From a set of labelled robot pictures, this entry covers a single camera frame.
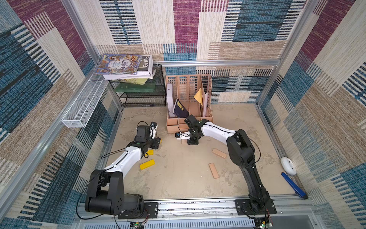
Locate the yellow block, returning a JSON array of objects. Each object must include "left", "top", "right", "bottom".
[
  {"left": 147, "top": 149, "right": 154, "bottom": 156},
  {"left": 139, "top": 159, "right": 155, "bottom": 170}
]

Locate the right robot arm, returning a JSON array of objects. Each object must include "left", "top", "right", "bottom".
[{"left": 175, "top": 115, "right": 277, "bottom": 216}]

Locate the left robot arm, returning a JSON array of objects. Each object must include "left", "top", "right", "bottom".
[{"left": 84, "top": 122, "right": 161, "bottom": 216}]

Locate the dark navy booklet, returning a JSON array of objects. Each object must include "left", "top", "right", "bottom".
[{"left": 173, "top": 98, "right": 189, "bottom": 118}]

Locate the yellow paper sheet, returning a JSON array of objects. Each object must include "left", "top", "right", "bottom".
[{"left": 194, "top": 88, "right": 203, "bottom": 106}]

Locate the pink desk file organizer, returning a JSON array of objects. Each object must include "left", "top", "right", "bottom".
[{"left": 165, "top": 74, "right": 214, "bottom": 134}]

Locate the white folder in organizer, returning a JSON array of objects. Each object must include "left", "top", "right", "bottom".
[{"left": 166, "top": 83, "right": 175, "bottom": 118}]

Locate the green folder on shelf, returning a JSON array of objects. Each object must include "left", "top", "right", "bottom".
[{"left": 114, "top": 83, "right": 156, "bottom": 93}]

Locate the black and white Folio book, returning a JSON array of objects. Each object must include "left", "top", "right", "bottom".
[{"left": 96, "top": 54, "right": 156, "bottom": 80}]

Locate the colourful illustrated book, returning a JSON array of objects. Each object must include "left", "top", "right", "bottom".
[{"left": 95, "top": 54, "right": 142, "bottom": 74}]

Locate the white round device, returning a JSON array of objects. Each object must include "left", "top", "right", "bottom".
[{"left": 280, "top": 157, "right": 297, "bottom": 176}]

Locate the blue stick tool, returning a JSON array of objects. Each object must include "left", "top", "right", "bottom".
[{"left": 281, "top": 172, "right": 308, "bottom": 199}]

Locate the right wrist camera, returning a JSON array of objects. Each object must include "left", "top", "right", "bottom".
[{"left": 174, "top": 132, "right": 190, "bottom": 140}]

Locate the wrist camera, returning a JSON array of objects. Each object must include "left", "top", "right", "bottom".
[
  {"left": 174, "top": 132, "right": 190, "bottom": 140},
  {"left": 150, "top": 122, "right": 158, "bottom": 139}
]

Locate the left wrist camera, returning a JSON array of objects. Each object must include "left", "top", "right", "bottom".
[{"left": 150, "top": 122, "right": 158, "bottom": 139}]

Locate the black wire shelf rack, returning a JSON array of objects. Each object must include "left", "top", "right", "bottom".
[{"left": 110, "top": 64, "right": 166, "bottom": 107}]

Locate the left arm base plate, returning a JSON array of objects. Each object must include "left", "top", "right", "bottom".
[{"left": 117, "top": 202, "right": 159, "bottom": 219}]

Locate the white wire mesh basket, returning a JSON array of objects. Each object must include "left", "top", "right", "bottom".
[{"left": 62, "top": 80, "right": 108, "bottom": 128}]

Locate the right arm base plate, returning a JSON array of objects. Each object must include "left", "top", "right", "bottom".
[{"left": 234, "top": 199, "right": 277, "bottom": 216}]

